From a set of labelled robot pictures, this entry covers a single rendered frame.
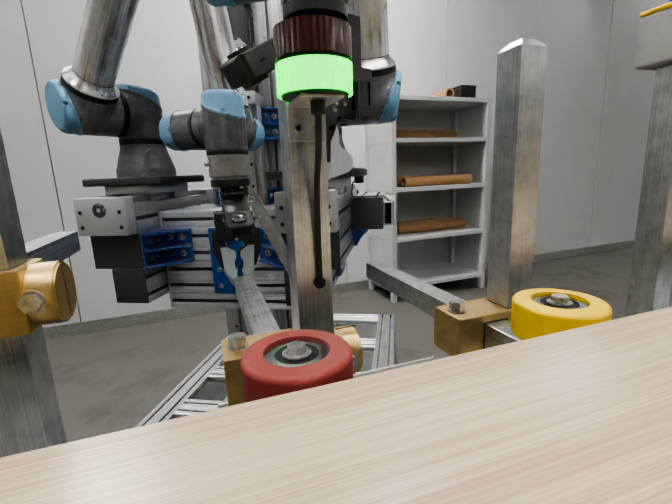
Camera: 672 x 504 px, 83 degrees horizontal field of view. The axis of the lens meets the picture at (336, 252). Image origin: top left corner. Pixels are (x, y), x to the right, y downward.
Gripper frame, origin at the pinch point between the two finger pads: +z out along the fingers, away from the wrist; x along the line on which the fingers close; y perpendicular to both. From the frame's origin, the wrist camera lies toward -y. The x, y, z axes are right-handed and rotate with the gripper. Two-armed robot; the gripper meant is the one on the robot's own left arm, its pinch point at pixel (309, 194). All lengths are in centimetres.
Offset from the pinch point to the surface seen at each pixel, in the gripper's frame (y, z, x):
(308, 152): -5.7, -4.3, -8.3
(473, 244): 276, 65, 143
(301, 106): -6.6, -8.0, -8.9
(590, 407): -3.9, 10.6, -30.9
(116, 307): 14, 86, 263
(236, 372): -13.5, 14.9, -6.3
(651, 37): 40.0, -17.9, -21.5
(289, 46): -9.6, -11.3, -12.1
